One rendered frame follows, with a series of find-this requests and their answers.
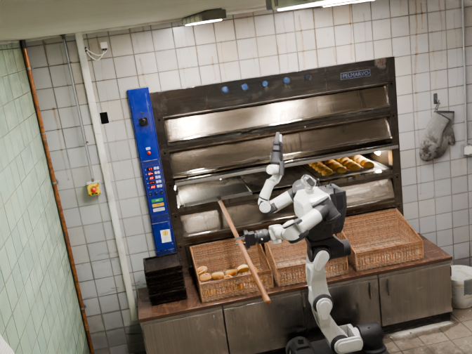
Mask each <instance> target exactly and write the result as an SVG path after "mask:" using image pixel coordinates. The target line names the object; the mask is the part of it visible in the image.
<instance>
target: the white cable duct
mask: <svg viewBox="0 0 472 354"><path fill-rule="evenodd" d="M74 34H75V38H76V42H77V48H78V52H79V59H80V63H81V69H82V73H83V77H84V83H85V87H86V94H87V98H88V104H89V108H90V112H91V118H92V122H93V129H94V133H95V137H96V143H97V147H98V154H99V157H100V164H101V168H102V172H103V178H104V182H105V189H106V193H107V199H108V203H109V207H110V213H111V217H112V224H113V228H114V234H115V238H116V242H117V248H118V252H119V259H120V263H121V267H122V273H123V277H124V284H125V287H126V294H127V298H128V302H129V308H130V312H131V319H132V321H134V320H138V316H137V312H136V305H135V301H134V297H133V290H132V286H131V280H130V276H129V269H128V266H127V262H126V254H125V251H124V244H123V240H122V234H121V230H120V226H119V219H118V215H117V208H116V204H115V200H114V194H113V190H112V184H111V180H110V172H109V169H108V165H107V158H106V154H105V148H104V144H103V137H102V133H101V129H100V122H99V118H98V112H97V108H96V102H95V98H94V94H93V87H92V83H91V76H90V72H89V66H88V62H87V58H86V52H85V48H84V40H83V36H82V33H81V32H76V33H74Z"/></svg>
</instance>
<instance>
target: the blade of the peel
mask: <svg viewBox="0 0 472 354"><path fill-rule="evenodd" d="M181 194H182V198H183V202H184V205H185V207H186V206H191V205H195V204H203V203H207V202H215V201H217V199H216V197H220V196H221V199H222V200H223V199H231V198H235V197H243V196H247V195H252V191H251V190H250V189H249V187H248V186H247V185H246V184H245V183H238V184H234V185H227V186H222V187H217V188H210V189H206V190H198V191H193V192H186V193H181Z"/></svg>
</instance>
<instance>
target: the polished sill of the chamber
mask: <svg viewBox="0 0 472 354"><path fill-rule="evenodd" d="M392 174H393V170H392V169H382V170H378V171H370V172H366V173H359V174H354V175H350V176H342V177H338V178H330V179H327V180H322V181H320V186H323V185H329V184H330V183H331V184H335V185H336V184H341V183H348V182H353V181H360V180H364V179H368V178H376V177H380V176H387V175H392ZM290 189H292V185H291V186H287V187H282V188H275V189H273V190H272V192H271V196H273V195H281V194H283V193H284V192H286V191H288V190H290ZM260 193H261V191H258V192H253V193H252V195H247V196H243V197H235V198H231V199H223V200H222V202H223V204H229V203H234V202H241V201H246V200H251V199H258V198H259V195H260ZM218 205H219V203H218V202H217V201H215V202H207V203H203V204H195V205H191V206H185V205H179V206H178V211H179V212H183V211H190V210H195V209H202V208H207V207H214V206H218Z"/></svg>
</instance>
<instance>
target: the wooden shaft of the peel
mask: <svg viewBox="0 0 472 354"><path fill-rule="evenodd" d="M218 203H219V205H220V207H221V209H222V211H223V213H224V216H225V218H226V220H227V222H228V225H229V226H230V229H231V230H232V233H233V235H234V237H235V238H236V237H239V235H238V233H237V231H236V229H235V227H234V225H233V223H232V221H231V219H230V217H229V215H228V212H227V210H226V208H225V206H224V204H223V202H222V200H219V201H218ZM236 241H237V244H238V246H239V248H240V250H241V252H242V255H243V257H244V259H245V261H246V262H247V265H248V267H249V269H250V271H251V274H252V276H253V278H254V280H255V282H256V285H257V287H258V289H259V291H260V293H261V296H262V297H263V300H264V301H265V304H267V305H269V304H270V302H271V301H270V298H269V296H268V294H267V292H266V290H265V288H264V286H263V284H262V282H261V280H260V278H259V276H258V273H257V272H256V269H255V267H254V265H253V263H252V262H251V259H250V258H249V255H248V253H247V251H246V249H245V248H244V245H243V243H242V241H241V240H236Z"/></svg>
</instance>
